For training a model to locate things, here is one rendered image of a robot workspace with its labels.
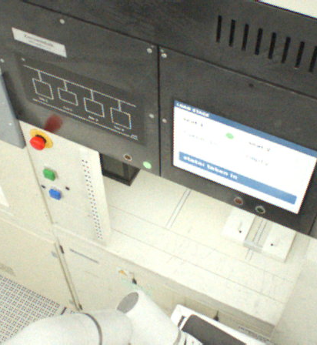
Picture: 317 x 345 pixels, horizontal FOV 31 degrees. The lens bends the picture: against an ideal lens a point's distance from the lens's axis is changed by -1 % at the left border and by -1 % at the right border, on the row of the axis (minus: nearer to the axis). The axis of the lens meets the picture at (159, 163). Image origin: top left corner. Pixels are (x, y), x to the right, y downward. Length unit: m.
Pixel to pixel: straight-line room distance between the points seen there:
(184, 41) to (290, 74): 0.18
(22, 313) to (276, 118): 1.94
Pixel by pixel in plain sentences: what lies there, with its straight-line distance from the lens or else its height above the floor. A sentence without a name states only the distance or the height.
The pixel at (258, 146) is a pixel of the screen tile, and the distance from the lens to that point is 1.09.
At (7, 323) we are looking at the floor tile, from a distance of 2.75.
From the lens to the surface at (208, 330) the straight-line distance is 1.53.
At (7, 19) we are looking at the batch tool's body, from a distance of 1.20.
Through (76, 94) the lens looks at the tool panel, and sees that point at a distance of 1.24.
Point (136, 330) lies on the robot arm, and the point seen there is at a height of 1.29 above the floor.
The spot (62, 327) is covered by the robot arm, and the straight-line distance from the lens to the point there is 1.00.
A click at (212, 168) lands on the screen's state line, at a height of 1.51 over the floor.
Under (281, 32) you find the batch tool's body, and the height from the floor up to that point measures 1.91.
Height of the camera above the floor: 2.50
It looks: 55 degrees down
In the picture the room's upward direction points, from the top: 1 degrees counter-clockwise
